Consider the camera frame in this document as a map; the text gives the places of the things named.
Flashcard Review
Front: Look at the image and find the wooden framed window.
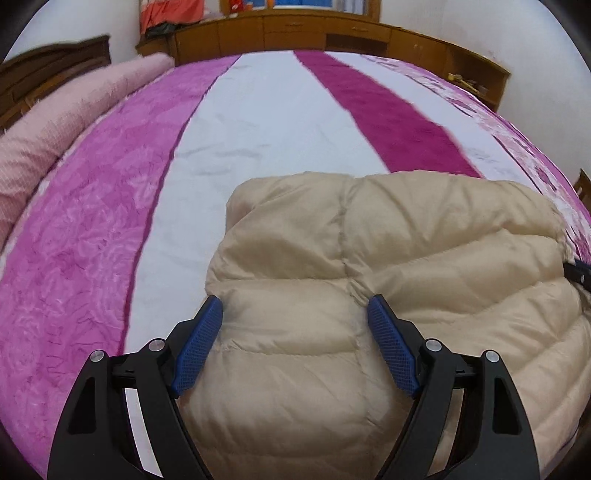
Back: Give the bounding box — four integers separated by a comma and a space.
205, 0, 382, 21

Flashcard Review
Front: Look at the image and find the long brown wooden cabinet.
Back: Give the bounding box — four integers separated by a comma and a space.
136, 9, 511, 111

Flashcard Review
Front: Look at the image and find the beige puffer jacket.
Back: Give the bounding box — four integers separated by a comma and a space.
177, 170, 591, 480

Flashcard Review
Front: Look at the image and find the wooden chair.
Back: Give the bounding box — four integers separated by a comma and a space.
574, 169, 591, 212

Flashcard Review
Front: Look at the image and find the orange cloth on cabinet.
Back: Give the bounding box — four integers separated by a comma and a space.
139, 0, 205, 35

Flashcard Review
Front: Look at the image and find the dark wooden headboard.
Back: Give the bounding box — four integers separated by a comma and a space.
0, 35, 111, 130

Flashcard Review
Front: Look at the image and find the pink checkered rolled quilt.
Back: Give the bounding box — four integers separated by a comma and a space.
1, 53, 174, 242

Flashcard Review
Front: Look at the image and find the pink striped bed blanket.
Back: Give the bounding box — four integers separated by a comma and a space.
1, 51, 590, 479

